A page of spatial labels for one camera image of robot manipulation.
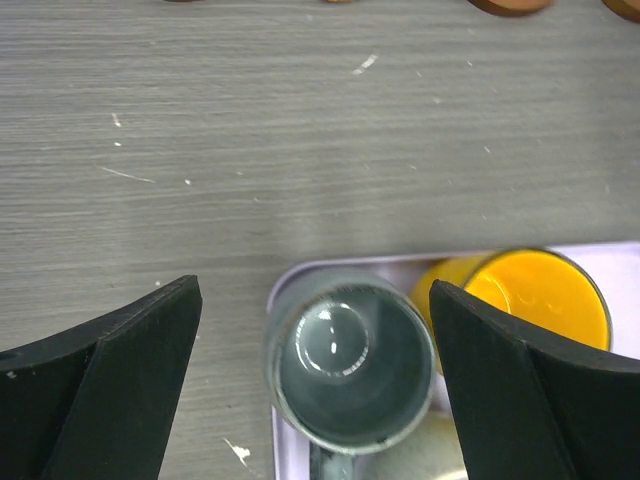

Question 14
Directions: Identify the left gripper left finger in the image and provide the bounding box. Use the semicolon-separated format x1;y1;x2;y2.
1;275;203;479

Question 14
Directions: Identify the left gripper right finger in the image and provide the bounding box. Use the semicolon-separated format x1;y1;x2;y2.
430;280;639;479

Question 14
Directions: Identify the brown wooden coaster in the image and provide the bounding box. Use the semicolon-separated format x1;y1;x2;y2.
469;0;553;17
603;0;640;24

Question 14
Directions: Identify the yellow glass mug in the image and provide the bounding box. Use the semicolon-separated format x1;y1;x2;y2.
409;248;613;351

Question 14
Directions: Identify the lavender plastic tray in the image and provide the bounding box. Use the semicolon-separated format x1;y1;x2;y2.
267;241;639;480

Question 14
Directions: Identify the white ceramic mug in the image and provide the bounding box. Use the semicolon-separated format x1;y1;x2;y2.
360;411;468;480

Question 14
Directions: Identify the grey ceramic mug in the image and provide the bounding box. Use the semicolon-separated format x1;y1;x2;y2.
264;267;436;479

